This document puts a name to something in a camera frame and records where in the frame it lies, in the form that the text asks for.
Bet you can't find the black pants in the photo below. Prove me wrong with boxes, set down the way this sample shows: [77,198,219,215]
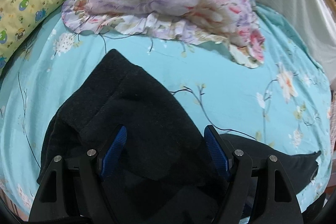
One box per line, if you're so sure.
[38,50,318,223]

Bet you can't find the striped white headboard cover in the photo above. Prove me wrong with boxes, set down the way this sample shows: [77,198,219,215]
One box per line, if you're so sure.
[225,0,334,70]

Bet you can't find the turquoise floral bed sheet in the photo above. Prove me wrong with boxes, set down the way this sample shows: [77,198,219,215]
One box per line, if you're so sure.
[1,6,331,214]

